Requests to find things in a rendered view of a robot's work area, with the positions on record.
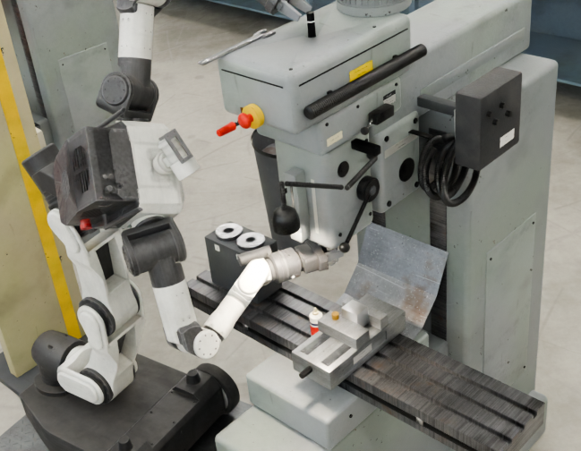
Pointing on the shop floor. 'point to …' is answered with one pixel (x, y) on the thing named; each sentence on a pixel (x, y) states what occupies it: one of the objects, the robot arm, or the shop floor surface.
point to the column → (491, 239)
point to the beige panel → (21, 227)
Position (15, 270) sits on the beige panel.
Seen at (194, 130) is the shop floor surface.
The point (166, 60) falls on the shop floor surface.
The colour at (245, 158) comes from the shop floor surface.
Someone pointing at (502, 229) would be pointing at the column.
